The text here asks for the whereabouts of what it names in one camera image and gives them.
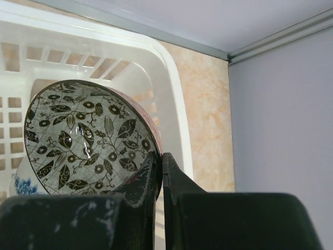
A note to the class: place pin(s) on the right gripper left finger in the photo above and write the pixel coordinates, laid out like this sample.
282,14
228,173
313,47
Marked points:
122,219

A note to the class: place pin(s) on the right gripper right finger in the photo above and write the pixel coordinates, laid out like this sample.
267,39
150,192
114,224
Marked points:
197,219

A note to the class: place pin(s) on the black leaf pink bowl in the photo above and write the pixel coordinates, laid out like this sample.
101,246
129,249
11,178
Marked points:
84,138

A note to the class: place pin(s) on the white plastic dish rack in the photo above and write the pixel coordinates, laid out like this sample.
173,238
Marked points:
40,47

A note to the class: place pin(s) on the blue flower white bowl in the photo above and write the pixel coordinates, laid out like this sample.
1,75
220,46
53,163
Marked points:
25,181

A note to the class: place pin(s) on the aluminium frame rail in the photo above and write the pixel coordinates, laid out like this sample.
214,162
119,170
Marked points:
230,30

